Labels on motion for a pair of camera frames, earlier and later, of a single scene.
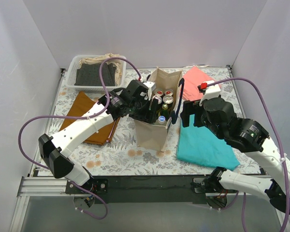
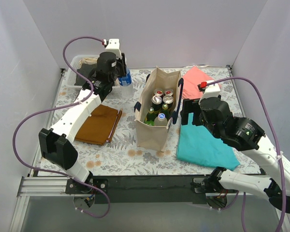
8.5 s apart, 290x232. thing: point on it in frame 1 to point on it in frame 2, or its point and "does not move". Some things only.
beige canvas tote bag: (154, 136) does not move
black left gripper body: (146, 112) to (122, 65)
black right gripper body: (192, 112) does not move
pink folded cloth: (194, 77) does not move
